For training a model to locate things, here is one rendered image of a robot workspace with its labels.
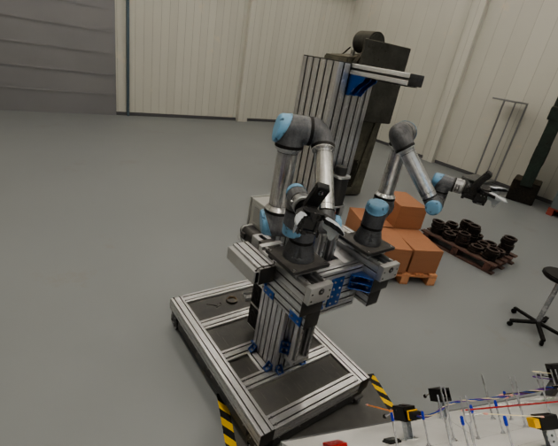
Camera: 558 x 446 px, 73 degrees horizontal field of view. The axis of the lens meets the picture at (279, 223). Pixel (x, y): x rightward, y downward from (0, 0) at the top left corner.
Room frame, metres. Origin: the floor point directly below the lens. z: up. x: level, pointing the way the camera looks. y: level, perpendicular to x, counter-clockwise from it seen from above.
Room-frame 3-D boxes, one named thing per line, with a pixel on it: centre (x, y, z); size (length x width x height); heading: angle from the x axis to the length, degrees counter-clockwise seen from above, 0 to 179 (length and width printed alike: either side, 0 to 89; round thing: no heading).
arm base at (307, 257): (1.57, -0.12, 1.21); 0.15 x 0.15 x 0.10
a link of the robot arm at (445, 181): (1.90, -0.79, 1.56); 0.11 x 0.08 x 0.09; 66
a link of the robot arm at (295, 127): (1.53, 0.01, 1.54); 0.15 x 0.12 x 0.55; 104
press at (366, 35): (6.13, -0.69, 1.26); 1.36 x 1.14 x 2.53; 130
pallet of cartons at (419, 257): (4.04, -1.31, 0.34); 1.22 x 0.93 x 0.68; 24
